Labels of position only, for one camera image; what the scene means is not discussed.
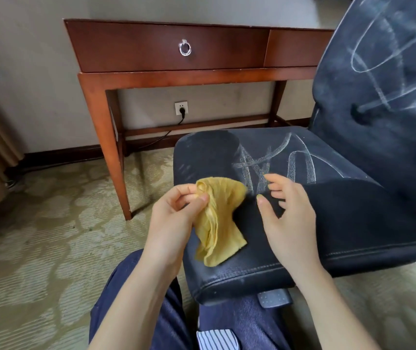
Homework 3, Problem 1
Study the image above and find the person's left hand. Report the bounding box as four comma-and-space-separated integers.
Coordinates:
138, 183, 211, 285

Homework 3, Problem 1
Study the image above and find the person's right hand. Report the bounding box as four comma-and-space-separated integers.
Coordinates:
256, 174, 324, 285

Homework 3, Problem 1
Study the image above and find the yellow cleaning cloth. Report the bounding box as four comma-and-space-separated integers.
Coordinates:
192, 176, 249, 268

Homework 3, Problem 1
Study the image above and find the black leather chair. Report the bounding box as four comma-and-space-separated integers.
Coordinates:
172, 0, 416, 310

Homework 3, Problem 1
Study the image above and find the person's left forearm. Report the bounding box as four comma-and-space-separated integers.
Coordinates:
87, 257, 180, 350

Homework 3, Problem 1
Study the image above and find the person's right forearm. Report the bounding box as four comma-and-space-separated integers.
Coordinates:
295, 265, 382, 350

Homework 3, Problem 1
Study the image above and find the navy dress with white trim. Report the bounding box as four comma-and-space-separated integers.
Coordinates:
88, 249, 293, 350

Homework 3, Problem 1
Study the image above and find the blue striped white apron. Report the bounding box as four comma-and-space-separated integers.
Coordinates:
196, 328, 241, 350

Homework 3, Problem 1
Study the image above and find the red-brown wooden table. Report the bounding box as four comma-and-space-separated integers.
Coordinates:
63, 18, 336, 221

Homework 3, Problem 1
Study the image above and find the black power cable with plug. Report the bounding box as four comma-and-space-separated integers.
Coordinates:
22, 106, 188, 174

